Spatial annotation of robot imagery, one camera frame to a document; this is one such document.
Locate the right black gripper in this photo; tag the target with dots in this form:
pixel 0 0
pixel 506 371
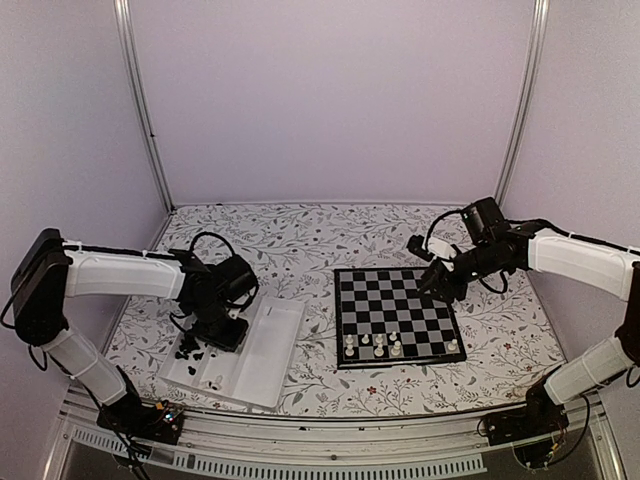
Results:
pixel 445 283

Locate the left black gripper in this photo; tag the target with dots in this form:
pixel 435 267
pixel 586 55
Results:
pixel 231 341

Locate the white chess king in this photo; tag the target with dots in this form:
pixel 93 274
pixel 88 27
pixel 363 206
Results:
pixel 396 349

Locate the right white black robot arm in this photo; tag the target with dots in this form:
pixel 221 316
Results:
pixel 593 281

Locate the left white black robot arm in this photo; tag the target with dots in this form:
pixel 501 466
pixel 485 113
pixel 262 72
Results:
pixel 55 269

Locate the pile of black chess pieces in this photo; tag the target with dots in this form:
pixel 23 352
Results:
pixel 192 356

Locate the black silver chess board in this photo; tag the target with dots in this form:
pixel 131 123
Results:
pixel 378 301

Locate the pile of white chess pieces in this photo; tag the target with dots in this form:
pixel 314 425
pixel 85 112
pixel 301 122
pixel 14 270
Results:
pixel 214 384

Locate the floral patterned table mat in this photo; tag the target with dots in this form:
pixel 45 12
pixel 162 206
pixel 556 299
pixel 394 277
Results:
pixel 294 249

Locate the white plastic compartment tray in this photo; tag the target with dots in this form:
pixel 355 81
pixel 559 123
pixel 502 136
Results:
pixel 255 372

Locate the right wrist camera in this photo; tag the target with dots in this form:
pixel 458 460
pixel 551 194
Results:
pixel 432 248

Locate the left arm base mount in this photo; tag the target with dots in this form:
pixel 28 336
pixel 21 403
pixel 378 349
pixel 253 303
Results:
pixel 162 422

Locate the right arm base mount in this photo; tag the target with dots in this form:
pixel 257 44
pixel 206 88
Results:
pixel 535 433

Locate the right aluminium frame post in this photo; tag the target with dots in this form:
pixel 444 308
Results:
pixel 531 69

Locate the aluminium frame post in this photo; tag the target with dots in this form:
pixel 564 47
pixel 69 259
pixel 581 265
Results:
pixel 531 69
pixel 124 24

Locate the front aluminium rail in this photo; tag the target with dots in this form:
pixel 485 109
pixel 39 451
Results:
pixel 231 445

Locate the left aluminium frame post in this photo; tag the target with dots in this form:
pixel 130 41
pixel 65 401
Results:
pixel 124 24

